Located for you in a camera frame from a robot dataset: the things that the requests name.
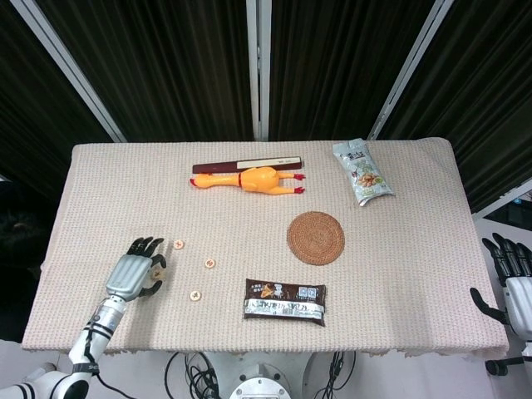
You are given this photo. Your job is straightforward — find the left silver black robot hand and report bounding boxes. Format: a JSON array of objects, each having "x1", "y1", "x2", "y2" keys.
[{"x1": 104, "y1": 236, "x2": 167, "y2": 302}]

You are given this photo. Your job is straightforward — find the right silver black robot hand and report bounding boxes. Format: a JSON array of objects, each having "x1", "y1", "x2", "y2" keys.
[{"x1": 469, "y1": 232, "x2": 532, "y2": 346}]

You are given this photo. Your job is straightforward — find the round woven rattan coaster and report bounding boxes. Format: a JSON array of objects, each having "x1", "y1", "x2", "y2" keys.
[{"x1": 287, "y1": 210, "x2": 346, "y2": 266}]

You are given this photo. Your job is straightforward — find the black caster wheel base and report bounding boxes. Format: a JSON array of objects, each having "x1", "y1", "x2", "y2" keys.
[{"x1": 485, "y1": 355, "x2": 532, "y2": 377}]

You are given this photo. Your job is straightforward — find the beige woven tablecloth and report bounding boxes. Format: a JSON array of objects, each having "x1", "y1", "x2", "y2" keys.
[{"x1": 20, "y1": 136, "x2": 511, "y2": 359}]

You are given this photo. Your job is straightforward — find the person in black clothes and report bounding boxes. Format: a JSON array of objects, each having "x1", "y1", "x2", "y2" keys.
[{"x1": 0, "y1": 207, "x2": 47, "y2": 342}]

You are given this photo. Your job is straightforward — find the long dark red box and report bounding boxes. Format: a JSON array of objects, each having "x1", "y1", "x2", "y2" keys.
[{"x1": 192, "y1": 155, "x2": 304, "y2": 175}]

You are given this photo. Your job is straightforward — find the brown snack package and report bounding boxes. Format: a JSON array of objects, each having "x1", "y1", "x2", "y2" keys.
[{"x1": 243, "y1": 278, "x2": 328, "y2": 328}]

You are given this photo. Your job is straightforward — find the yellow rubber chicken toy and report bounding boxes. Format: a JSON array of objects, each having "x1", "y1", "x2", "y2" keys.
[{"x1": 190, "y1": 166, "x2": 308, "y2": 197}]

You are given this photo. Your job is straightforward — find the white robot torso with flange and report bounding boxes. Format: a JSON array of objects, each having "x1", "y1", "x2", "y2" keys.
[{"x1": 205, "y1": 352, "x2": 319, "y2": 399}]

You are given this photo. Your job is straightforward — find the silver nut snack bag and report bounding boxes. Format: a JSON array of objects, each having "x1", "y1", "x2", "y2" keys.
[{"x1": 332, "y1": 138, "x2": 395, "y2": 208}]

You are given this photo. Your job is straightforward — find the black curtain panel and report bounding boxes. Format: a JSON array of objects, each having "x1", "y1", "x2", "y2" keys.
[
  {"x1": 380, "y1": 0, "x2": 532, "y2": 213},
  {"x1": 268, "y1": 0, "x2": 437, "y2": 141},
  {"x1": 35, "y1": 0, "x2": 254, "y2": 142},
  {"x1": 0, "y1": 0, "x2": 116, "y2": 200}
]

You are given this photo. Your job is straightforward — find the white metal frame post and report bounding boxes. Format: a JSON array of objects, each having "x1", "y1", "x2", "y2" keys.
[
  {"x1": 8, "y1": 0, "x2": 127, "y2": 143},
  {"x1": 367, "y1": 0, "x2": 455, "y2": 141},
  {"x1": 472, "y1": 180, "x2": 532, "y2": 220},
  {"x1": 244, "y1": 0, "x2": 272, "y2": 141}
]

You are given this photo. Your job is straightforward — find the black cable bundle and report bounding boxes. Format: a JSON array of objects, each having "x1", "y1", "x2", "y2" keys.
[
  {"x1": 326, "y1": 351, "x2": 357, "y2": 399},
  {"x1": 165, "y1": 351, "x2": 221, "y2": 399}
]

